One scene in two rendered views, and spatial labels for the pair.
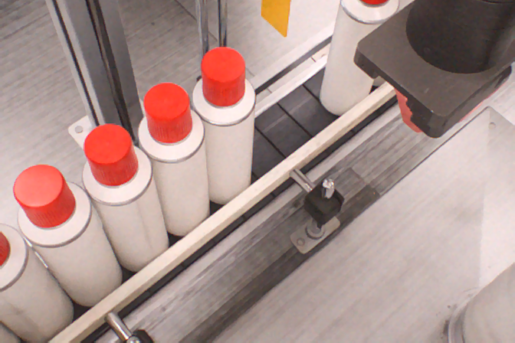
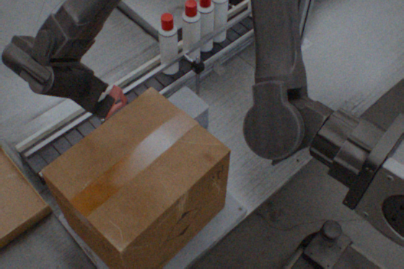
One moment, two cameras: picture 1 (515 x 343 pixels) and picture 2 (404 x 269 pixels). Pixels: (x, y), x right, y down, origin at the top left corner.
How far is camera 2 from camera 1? 1.57 m
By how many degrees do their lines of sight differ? 64
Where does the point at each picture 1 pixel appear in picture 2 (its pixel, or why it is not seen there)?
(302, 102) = (231, 36)
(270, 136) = (242, 26)
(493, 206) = (171, 9)
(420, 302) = not seen: outside the picture
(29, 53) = (336, 68)
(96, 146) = not seen: outside the picture
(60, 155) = (312, 37)
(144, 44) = not seen: hidden behind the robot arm
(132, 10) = not seen: hidden behind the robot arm
